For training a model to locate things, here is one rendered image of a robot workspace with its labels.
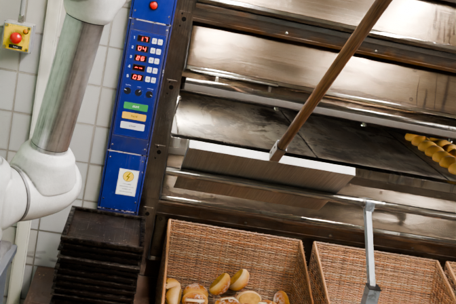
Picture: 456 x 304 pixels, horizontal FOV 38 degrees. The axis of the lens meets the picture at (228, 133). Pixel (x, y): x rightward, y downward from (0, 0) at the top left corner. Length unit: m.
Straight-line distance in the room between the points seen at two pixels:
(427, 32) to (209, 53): 0.84
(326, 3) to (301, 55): 0.21
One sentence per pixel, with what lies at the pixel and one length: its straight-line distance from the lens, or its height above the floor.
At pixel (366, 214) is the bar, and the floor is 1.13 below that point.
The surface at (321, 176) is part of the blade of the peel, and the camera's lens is 2.20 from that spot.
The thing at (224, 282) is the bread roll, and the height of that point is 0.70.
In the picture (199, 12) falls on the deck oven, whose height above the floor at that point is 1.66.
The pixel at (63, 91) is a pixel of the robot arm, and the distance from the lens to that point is 1.74.
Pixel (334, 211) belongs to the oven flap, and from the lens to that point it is 2.74.
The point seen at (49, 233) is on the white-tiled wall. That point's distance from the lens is 2.72.
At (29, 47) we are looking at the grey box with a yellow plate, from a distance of 2.45.
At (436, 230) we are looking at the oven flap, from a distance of 2.92.
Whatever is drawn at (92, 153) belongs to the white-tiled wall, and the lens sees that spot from 2.58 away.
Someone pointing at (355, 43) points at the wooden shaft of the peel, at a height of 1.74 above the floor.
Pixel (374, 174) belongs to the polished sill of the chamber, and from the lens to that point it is 2.74.
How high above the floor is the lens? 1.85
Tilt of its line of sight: 14 degrees down
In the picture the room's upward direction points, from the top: 12 degrees clockwise
